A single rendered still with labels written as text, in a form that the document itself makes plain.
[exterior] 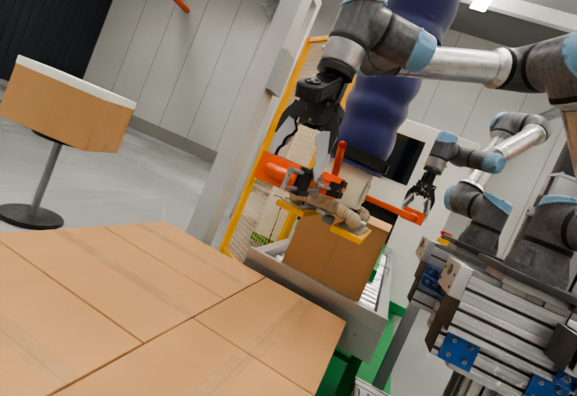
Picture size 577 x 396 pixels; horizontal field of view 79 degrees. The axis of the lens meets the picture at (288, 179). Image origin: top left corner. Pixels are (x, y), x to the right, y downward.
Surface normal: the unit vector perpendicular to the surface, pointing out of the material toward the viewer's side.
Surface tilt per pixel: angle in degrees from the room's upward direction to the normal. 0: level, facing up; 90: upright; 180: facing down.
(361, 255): 90
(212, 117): 90
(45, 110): 90
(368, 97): 71
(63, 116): 90
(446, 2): 99
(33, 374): 0
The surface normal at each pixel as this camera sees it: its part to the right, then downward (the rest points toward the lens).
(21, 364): 0.39, -0.92
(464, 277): -0.22, -0.04
